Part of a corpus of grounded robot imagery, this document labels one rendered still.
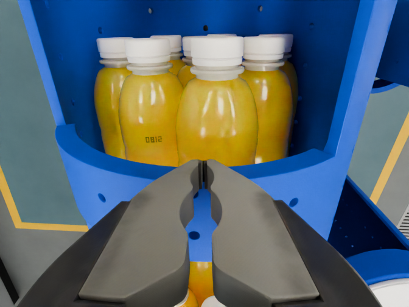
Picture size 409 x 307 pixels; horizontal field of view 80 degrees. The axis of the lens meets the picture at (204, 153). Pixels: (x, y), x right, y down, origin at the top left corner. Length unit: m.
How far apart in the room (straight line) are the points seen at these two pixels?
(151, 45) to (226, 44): 0.07
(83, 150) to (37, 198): 1.88
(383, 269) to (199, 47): 0.58
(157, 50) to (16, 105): 1.58
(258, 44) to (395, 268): 0.55
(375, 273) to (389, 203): 1.49
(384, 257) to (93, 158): 0.62
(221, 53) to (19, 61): 1.54
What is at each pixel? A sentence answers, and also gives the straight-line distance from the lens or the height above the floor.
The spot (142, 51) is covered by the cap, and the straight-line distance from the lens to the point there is 0.22.
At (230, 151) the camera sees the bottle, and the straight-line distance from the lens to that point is 0.18.
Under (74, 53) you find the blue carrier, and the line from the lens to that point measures 0.30.
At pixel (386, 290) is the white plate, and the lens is 0.66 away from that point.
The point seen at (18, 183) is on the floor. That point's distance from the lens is 2.06.
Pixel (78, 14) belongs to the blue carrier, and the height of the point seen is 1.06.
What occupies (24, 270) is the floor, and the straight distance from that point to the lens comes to 2.71.
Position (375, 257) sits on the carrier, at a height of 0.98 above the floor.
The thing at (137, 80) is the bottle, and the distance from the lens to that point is 0.22.
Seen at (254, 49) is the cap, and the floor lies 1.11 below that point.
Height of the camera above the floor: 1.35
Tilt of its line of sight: 63 degrees down
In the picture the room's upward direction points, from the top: 178 degrees counter-clockwise
